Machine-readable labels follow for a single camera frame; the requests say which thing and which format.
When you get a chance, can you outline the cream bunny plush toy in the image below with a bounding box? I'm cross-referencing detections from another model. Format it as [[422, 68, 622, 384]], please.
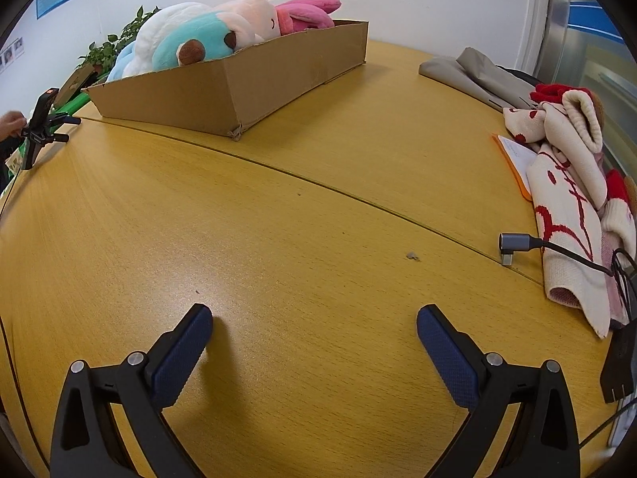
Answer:
[[211, 0, 290, 51]]

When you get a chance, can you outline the black comb-shaped part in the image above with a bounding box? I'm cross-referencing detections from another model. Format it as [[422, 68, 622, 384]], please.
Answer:
[[600, 326, 637, 405]]

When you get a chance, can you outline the metal door with blue stripe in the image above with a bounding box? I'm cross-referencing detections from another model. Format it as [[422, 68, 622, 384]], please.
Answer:
[[535, 0, 637, 170]]

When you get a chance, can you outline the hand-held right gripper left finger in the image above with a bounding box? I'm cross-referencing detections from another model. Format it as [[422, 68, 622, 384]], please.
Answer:
[[50, 303, 215, 478]]

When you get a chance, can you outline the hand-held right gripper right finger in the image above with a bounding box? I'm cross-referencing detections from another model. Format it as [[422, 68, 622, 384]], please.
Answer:
[[416, 304, 582, 478]]

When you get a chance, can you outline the orange notebook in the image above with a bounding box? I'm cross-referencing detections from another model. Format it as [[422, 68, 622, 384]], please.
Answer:
[[492, 133, 541, 202]]

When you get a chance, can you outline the red white knitted scarf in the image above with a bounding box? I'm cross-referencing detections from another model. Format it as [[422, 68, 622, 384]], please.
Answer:
[[502, 84, 618, 339]]

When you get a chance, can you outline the brown cardboard piece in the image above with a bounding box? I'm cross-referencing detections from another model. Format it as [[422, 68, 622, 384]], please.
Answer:
[[59, 64, 98, 104]]

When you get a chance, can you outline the black cable bundle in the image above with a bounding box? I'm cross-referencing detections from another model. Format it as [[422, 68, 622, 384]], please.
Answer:
[[610, 246, 637, 320]]

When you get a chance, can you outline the green stand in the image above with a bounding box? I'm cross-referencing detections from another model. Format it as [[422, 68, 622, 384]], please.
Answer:
[[54, 78, 107, 111]]

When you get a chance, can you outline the pink plush toy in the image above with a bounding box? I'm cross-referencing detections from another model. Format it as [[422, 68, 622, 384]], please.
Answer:
[[274, 0, 343, 37]]

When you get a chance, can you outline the cardboard box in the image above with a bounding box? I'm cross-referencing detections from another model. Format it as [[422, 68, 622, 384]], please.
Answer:
[[82, 19, 370, 141]]

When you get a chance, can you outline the wall photo notice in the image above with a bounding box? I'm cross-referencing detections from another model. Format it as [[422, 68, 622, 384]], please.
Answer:
[[0, 35, 25, 75]]

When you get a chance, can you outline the light blue plush toy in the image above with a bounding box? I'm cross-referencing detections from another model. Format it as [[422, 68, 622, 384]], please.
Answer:
[[106, 40, 150, 80]]

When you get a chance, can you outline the white teal plush toy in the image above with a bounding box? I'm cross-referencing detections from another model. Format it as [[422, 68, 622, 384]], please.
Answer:
[[134, 2, 237, 71]]

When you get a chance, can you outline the grey jacket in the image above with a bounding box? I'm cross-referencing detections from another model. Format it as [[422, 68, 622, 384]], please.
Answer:
[[418, 47, 543, 110]]

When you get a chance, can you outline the grey angled plug cable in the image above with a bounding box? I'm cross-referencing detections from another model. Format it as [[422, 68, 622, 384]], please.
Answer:
[[499, 232, 637, 284]]

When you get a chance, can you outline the red white knitted mitten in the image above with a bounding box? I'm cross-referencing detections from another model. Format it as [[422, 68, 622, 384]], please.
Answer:
[[600, 169, 637, 252]]

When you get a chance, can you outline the potted green plant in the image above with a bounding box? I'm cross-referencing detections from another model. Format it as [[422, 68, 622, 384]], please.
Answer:
[[76, 5, 162, 80]]

